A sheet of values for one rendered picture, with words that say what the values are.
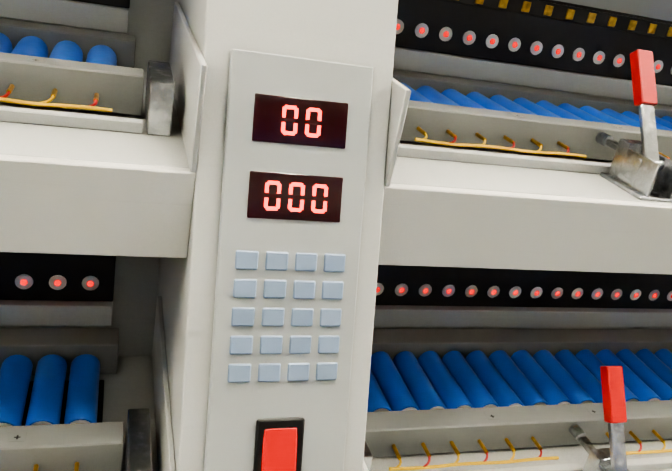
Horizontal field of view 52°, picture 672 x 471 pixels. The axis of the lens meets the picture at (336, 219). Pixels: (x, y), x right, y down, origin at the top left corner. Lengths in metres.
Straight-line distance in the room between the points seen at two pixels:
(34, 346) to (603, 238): 0.36
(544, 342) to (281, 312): 0.31
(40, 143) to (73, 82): 0.06
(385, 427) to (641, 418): 0.20
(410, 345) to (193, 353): 0.24
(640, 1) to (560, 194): 0.34
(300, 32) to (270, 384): 0.17
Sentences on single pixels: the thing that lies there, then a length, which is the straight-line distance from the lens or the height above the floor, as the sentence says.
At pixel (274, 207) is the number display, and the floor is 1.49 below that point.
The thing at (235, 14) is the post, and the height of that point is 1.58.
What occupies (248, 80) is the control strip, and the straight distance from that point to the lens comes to 0.32.
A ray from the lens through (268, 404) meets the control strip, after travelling 0.34.
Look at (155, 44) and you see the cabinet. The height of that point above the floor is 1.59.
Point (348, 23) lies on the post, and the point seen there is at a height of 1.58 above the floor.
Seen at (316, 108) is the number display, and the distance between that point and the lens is 0.33.
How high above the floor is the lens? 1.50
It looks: 3 degrees down
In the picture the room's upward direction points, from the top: 4 degrees clockwise
